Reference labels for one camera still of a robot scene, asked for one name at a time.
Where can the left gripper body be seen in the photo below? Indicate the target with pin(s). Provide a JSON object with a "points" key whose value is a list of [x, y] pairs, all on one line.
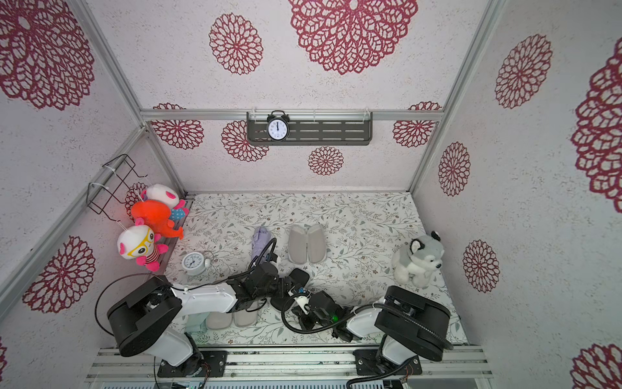
{"points": [[279, 289]]}

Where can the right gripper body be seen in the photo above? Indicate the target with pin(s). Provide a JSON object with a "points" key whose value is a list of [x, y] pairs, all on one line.
{"points": [[308, 309]]}

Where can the green umbrella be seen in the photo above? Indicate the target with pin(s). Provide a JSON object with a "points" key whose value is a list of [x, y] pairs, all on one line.
{"points": [[196, 322]]}

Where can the black umbrella case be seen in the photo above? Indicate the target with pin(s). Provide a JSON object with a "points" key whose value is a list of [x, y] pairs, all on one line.
{"points": [[291, 287]]}

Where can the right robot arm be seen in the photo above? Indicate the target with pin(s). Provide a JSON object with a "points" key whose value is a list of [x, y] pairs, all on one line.
{"points": [[412, 327]]}

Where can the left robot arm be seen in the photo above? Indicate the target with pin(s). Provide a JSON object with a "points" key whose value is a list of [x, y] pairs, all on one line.
{"points": [[140, 321]]}

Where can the purple folded umbrella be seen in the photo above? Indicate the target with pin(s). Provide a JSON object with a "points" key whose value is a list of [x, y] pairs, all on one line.
{"points": [[260, 239]]}

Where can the white alarm clock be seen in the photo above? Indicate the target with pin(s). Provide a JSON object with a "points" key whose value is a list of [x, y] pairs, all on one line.
{"points": [[195, 263]]}

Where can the floral table mat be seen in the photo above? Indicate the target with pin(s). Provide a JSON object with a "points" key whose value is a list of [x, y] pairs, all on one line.
{"points": [[363, 232]]}

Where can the husky plush toy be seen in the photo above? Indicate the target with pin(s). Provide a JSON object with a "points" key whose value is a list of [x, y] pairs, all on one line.
{"points": [[418, 260]]}

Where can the white pink plush top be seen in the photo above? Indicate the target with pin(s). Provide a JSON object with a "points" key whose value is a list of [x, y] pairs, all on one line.
{"points": [[169, 197]]}

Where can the orange plush toy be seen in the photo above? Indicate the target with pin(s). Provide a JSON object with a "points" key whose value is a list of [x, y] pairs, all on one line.
{"points": [[156, 215]]}

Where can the white plush with glasses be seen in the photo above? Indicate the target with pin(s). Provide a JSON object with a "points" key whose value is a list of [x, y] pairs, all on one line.
{"points": [[142, 244]]}

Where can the black alarm clock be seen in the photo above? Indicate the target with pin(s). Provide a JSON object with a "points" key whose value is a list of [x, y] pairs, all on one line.
{"points": [[278, 125]]}

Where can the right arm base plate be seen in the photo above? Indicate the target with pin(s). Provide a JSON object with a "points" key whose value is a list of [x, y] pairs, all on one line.
{"points": [[368, 362]]}

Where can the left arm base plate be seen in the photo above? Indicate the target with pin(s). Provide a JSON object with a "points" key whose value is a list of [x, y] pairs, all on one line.
{"points": [[201, 364]]}

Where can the grey wall shelf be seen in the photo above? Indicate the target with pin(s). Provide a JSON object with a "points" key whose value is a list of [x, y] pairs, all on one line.
{"points": [[313, 132]]}

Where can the black wire rack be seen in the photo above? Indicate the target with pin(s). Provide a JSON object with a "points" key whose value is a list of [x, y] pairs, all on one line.
{"points": [[100, 195]]}

